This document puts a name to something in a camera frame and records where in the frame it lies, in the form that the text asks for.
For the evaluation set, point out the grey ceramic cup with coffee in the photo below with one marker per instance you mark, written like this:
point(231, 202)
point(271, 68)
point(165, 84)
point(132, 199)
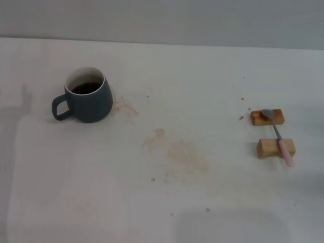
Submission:
point(88, 107)

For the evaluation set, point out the pale notched wooden rest block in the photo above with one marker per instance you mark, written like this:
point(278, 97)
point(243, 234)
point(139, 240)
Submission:
point(268, 148)

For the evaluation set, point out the orange-stained wooden rest block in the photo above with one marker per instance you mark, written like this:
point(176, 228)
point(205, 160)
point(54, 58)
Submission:
point(277, 119)

